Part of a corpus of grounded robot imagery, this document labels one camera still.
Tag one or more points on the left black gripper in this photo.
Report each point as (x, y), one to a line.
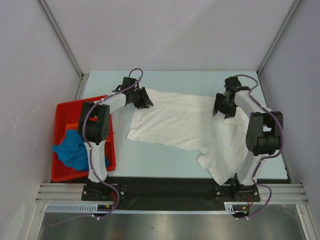
(144, 99)

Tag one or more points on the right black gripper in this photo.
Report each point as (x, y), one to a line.
(230, 113)

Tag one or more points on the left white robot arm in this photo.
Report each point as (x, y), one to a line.
(94, 128)

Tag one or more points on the orange t shirt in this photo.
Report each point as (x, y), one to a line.
(71, 126)

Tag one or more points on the white t shirt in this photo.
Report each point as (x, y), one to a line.
(186, 121)

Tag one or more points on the aluminium frame rail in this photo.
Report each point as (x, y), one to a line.
(59, 192)

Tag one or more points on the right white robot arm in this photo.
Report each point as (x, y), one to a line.
(264, 139)

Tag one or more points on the blue t shirt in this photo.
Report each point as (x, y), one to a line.
(72, 151)

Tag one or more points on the red plastic bin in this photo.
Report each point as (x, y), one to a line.
(66, 113)

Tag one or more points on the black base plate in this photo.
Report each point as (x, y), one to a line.
(166, 194)

